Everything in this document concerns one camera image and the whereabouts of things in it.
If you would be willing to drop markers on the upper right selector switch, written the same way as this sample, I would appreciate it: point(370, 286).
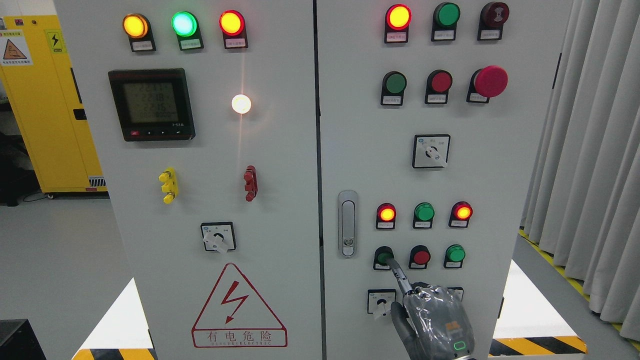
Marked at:
point(431, 151)

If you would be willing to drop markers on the red terminal block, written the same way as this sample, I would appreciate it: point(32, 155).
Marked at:
point(250, 177)

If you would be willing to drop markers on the green indicator light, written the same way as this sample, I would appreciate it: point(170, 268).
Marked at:
point(444, 22)
point(188, 31)
point(423, 216)

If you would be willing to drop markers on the lower right red indicator light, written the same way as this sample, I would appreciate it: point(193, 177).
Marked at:
point(460, 215)

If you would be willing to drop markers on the red indicator light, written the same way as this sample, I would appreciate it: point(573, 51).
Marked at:
point(460, 215)
point(233, 27)
point(385, 217)
point(396, 26)

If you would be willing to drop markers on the green start push button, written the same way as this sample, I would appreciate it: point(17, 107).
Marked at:
point(381, 255)

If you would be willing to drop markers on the green indicator light top left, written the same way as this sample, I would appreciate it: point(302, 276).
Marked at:
point(188, 31)

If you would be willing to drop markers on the yellow safety cabinet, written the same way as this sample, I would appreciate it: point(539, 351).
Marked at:
point(37, 74)

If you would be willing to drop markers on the lower white selector switch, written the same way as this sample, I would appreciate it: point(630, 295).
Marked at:
point(378, 302)

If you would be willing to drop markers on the lower left red indicator light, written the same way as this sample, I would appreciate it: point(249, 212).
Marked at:
point(385, 217)

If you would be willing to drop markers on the silver door latch handle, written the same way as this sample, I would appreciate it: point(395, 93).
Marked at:
point(347, 202)

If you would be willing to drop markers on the lower right green push button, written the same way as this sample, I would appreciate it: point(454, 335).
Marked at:
point(454, 257)

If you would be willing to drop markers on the upper red push button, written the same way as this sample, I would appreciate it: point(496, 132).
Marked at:
point(437, 89)

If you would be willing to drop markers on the upper green push button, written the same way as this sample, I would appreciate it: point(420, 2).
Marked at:
point(393, 86)

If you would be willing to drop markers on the red electrical hazard warning sticker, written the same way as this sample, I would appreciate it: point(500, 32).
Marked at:
point(236, 315)

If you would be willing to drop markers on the black digital power meter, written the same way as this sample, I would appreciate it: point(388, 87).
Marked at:
point(152, 104)

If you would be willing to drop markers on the left door selector switch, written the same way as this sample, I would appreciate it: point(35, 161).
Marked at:
point(218, 237)

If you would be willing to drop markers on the red indicator light top left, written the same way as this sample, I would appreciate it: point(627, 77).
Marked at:
point(233, 27)

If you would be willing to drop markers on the black knob rotary switch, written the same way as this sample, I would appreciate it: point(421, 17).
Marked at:
point(457, 291)

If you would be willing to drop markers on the yellow terminal block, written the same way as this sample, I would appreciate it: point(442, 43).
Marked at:
point(169, 179)

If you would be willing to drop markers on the red emergency stop mushroom button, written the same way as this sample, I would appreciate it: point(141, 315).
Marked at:
point(487, 83)

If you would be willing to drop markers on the red indicator light top right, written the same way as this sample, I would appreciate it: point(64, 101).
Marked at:
point(396, 26)

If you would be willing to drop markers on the grey electrical control cabinet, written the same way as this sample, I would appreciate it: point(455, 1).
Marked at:
point(313, 70)

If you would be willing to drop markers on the white glowing indicator light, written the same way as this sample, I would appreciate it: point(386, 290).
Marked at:
point(241, 104)

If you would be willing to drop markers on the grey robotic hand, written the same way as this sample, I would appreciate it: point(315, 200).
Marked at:
point(431, 323)

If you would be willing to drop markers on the dark red buzzer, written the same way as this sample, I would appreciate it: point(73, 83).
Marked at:
point(491, 21)

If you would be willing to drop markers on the lower red push button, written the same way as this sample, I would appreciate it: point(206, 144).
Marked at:
point(419, 257)

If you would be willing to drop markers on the green indicator light top right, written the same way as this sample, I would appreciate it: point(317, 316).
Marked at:
point(444, 22)

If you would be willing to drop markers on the grey curtain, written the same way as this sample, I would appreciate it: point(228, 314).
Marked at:
point(584, 197)

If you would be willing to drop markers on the yellow indicator light top left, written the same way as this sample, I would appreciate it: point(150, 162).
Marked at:
point(140, 34)

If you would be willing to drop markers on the lower middle green indicator light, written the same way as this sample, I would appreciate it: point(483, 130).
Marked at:
point(423, 216)

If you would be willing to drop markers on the red push button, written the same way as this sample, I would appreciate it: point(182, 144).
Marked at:
point(419, 257)
point(437, 89)

